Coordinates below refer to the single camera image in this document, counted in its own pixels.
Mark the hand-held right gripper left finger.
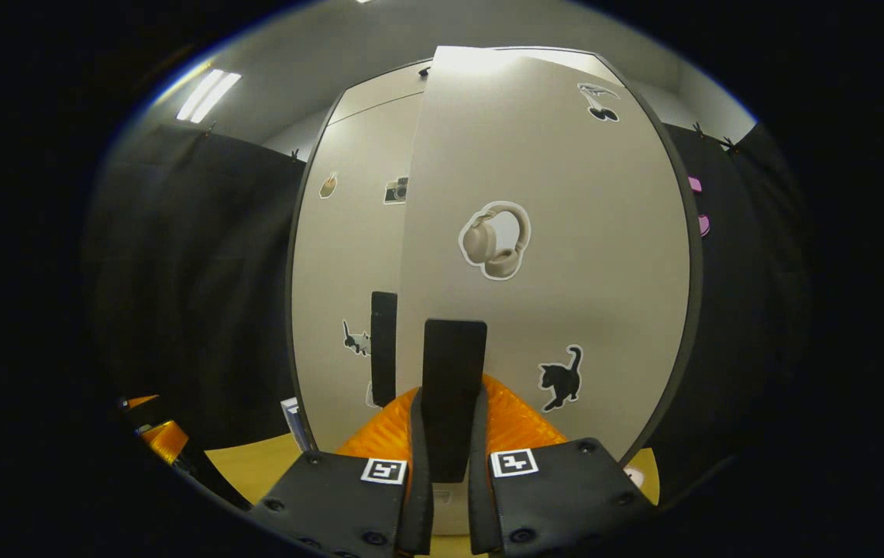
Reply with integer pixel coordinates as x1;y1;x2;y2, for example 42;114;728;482
248;387;436;557

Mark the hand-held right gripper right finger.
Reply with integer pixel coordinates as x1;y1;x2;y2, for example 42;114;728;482
466;374;659;557

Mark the beige cabinet door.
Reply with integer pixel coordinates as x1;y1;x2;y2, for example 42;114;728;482
291;93;423;454
395;45;694;536

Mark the beige double-door shoe cabinet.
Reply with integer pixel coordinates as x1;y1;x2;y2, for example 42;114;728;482
284;45;706;466

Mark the black backdrop cloth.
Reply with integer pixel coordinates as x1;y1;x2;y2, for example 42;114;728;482
85;120;810;497

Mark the ceiling light panel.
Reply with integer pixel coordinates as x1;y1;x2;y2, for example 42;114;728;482
176;68;242;125

